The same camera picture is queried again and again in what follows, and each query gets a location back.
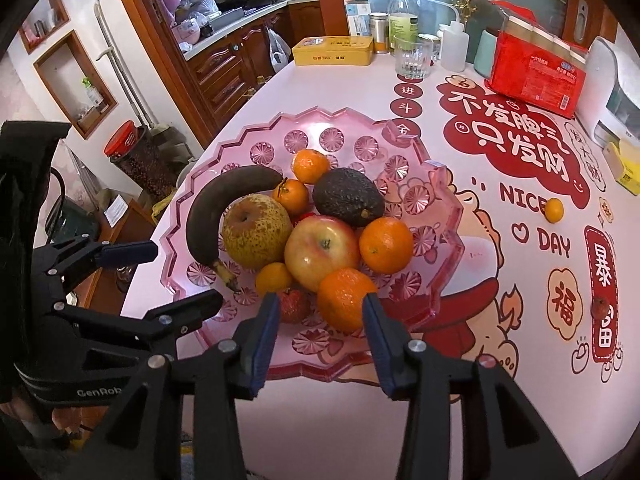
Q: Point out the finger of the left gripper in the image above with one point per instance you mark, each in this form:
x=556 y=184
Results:
x=174 y=320
x=58 y=268

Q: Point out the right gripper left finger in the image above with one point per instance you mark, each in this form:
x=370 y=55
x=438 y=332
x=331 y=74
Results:
x=139 y=437

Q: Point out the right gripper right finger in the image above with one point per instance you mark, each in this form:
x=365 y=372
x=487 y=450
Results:
x=503 y=435

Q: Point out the overripe brown banana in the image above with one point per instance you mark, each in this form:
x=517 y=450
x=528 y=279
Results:
x=202 y=226

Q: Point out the yellow speckled pear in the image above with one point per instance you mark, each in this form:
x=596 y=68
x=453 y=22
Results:
x=255 y=231

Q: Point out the orange tangerine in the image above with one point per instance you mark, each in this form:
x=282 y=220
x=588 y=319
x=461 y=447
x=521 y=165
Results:
x=340 y=296
x=386 y=245
x=309 y=165
x=293 y=195

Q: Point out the red apple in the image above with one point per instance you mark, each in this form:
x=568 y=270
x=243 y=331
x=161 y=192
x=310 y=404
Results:
x=318 y=246

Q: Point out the dark green avocado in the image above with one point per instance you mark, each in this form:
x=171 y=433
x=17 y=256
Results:
x=349 y=196

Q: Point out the small yellow tangerine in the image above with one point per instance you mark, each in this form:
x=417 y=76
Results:
x=553 y=210
x=274 y=277

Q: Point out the red lid glass jar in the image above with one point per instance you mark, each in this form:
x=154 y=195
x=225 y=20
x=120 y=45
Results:
x=131 y=150

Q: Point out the small red lychee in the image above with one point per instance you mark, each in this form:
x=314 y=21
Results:
x=599 y=308

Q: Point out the pink plastic fruit bowl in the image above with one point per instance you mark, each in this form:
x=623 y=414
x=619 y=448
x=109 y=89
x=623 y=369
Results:
x=416 y=191

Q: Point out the yellow tissue pack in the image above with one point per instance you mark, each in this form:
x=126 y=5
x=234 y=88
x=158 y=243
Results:
x=623 y=160

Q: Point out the yellow tin box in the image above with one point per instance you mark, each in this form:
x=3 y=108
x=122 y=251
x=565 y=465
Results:
x=334 y=51

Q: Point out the white countertop appliance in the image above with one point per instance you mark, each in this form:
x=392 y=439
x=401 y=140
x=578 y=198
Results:
x=608 y=107

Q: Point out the clear drinking glass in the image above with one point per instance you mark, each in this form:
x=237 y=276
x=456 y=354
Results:
x=412 y=58

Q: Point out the teal cup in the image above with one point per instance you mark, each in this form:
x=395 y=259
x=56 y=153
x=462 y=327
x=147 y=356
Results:
x=485 y=52

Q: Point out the red snack package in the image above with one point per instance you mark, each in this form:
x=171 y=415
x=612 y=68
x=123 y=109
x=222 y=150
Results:
x=534 y=66

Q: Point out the white blue card box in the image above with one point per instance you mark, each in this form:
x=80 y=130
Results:
x=357 y=16

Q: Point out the small metal tin can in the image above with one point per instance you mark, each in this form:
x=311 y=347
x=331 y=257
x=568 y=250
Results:
x=378 y=24

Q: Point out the small glass jar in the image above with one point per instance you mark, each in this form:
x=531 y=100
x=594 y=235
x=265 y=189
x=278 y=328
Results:
x=435 y=42

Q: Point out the white plastic squeeze bottle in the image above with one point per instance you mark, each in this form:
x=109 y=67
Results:
x=454 y=47

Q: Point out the clear green-label bottle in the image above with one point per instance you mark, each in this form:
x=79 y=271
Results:
x=403 y=22

